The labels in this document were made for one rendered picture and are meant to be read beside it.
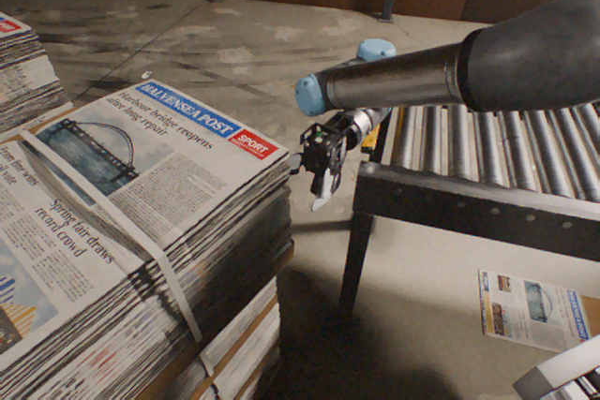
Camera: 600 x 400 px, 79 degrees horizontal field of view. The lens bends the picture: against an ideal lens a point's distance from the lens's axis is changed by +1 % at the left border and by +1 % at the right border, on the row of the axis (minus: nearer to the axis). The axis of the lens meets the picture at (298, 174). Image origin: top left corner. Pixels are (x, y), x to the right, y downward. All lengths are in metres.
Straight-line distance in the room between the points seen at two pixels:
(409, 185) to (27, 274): 0.65
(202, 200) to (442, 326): 1.28
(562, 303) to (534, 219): 0.96
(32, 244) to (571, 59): 0.53
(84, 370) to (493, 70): 0.48
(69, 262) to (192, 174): 0.14
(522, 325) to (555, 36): 1.35
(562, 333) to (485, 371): 0.35
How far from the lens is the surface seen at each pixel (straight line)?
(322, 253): 1.62
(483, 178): 0.88
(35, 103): 0.95
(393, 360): 1.46
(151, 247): 0.37
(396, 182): 0.79
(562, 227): 0.90
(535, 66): 0.43
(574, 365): 0.72
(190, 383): 0.70
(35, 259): 0.41
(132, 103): 0.57
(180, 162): 0.44
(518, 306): 1.71
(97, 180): 0.46
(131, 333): 0.42
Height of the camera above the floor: 1.34
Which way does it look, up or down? 44 degrees down
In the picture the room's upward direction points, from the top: straight up
